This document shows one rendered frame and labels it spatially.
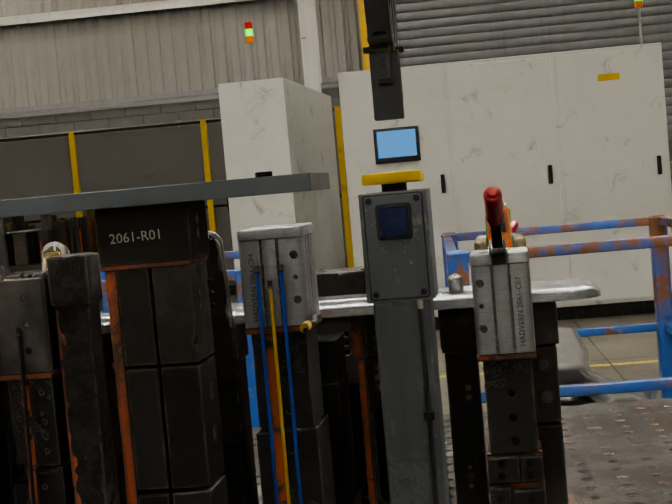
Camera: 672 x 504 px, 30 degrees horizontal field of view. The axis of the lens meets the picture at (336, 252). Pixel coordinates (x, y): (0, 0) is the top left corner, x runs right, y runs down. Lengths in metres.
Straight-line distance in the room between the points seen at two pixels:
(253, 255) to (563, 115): 8.10
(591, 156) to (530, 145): 0.46
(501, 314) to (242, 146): 8.15
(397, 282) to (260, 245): 0.24
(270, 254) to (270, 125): 8.06
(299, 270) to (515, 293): 0.25
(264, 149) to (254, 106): 0.33
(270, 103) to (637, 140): 2.75
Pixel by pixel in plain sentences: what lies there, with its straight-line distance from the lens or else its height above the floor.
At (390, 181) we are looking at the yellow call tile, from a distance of 1.26.
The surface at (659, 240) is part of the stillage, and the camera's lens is 3.40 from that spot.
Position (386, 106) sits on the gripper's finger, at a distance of 1.28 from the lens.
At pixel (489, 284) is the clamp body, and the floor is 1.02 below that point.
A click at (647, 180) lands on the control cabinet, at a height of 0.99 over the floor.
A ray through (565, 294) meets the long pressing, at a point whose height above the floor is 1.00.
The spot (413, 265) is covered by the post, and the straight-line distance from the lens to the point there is 1.26.
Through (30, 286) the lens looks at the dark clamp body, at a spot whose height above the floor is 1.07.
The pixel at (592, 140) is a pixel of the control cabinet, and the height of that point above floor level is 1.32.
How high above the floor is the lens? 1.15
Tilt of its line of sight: 3 degrees down
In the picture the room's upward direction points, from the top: 5 degrees counter-clockwise
